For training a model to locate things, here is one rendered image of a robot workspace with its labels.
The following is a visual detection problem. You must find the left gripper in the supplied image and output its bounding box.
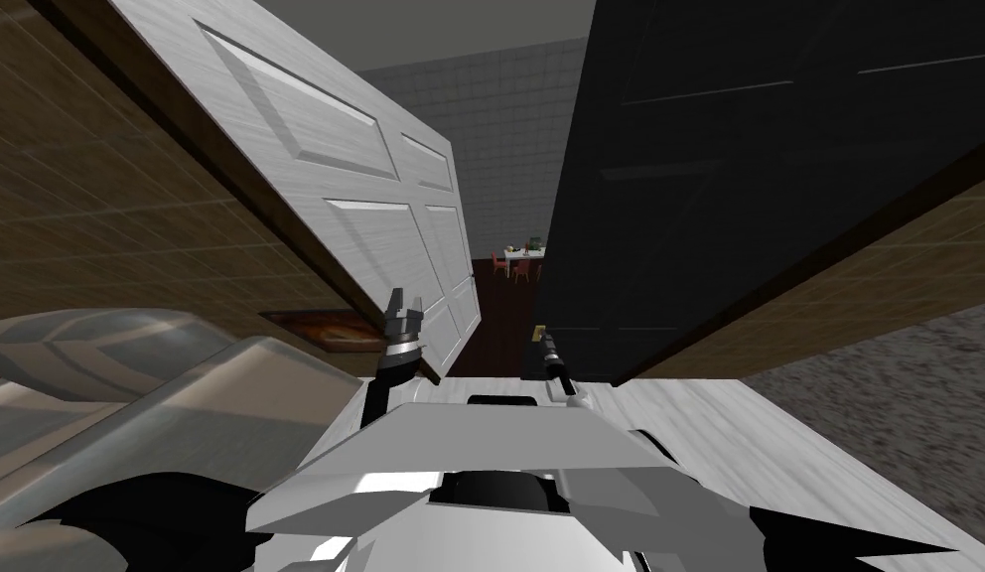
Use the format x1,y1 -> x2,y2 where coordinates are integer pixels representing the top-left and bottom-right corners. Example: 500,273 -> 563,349
381,286 -> 426,350

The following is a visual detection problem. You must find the white dining table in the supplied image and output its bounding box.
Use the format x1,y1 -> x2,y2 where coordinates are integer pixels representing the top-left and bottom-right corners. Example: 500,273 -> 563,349
503,233 -> 546,279

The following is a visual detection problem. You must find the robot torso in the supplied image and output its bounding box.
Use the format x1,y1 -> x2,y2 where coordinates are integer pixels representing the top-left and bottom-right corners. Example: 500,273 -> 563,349
245,392 -> 779,572

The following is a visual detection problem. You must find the white panelled door leaf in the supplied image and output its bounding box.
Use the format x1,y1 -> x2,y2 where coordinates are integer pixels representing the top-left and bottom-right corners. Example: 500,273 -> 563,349
106,0 -> 484,382

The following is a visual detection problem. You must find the black panelled door leaf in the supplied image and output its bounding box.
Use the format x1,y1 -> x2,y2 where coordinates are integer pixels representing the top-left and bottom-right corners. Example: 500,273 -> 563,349
522,0 -> 985,386

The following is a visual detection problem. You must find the brown framed wall picture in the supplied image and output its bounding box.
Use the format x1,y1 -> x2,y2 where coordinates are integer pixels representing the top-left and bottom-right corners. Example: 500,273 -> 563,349
258,309 -> 389,356

